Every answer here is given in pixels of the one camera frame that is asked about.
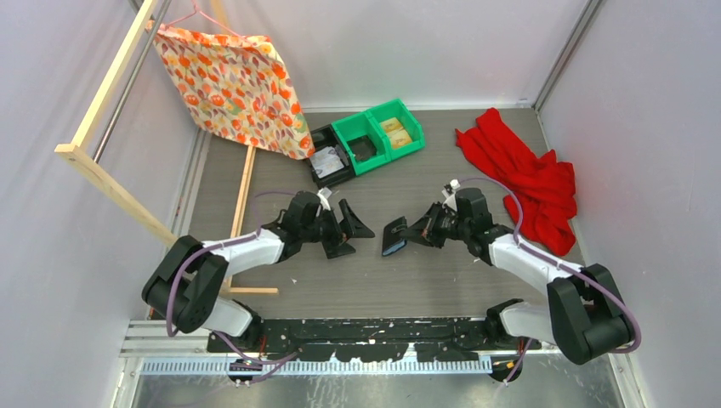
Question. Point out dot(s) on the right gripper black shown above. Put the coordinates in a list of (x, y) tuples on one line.
[(426, 229)]

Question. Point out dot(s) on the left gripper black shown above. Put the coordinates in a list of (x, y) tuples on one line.
[(351, 228)]

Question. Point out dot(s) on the black leather card holder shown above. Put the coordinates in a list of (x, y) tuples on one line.
[(392, 239)]

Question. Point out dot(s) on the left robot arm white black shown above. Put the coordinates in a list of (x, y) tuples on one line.
[(185, 287)]

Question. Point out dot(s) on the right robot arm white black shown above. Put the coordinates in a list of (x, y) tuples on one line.
[(584, 316)]

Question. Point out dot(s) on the white cards in tray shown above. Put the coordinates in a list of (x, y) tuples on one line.
[(326, 162)]

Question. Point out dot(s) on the black tray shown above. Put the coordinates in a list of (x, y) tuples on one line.
[(321, 138)]

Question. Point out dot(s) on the dark item in bin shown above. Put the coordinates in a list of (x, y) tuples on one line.
[(362, 148)]

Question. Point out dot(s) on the yellow packets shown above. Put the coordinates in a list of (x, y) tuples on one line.
[(396, 133)]

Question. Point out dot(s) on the green bin with dark item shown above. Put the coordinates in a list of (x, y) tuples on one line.
[(358, 125)]

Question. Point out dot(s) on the red cloth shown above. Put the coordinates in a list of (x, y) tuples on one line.
[(542, 199)]

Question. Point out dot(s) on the green bin with yellow packets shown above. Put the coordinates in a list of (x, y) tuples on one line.
[(397, 108)]

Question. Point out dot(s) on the floral fabric bag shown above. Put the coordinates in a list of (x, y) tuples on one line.
[(237, 88)]

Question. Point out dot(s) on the pink hanger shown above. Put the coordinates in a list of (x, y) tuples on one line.
[(211, 17)]

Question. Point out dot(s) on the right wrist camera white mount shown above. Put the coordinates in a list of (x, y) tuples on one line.
[(449, 192)]

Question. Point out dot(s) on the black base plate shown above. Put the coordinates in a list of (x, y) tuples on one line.
[(367, 340)]

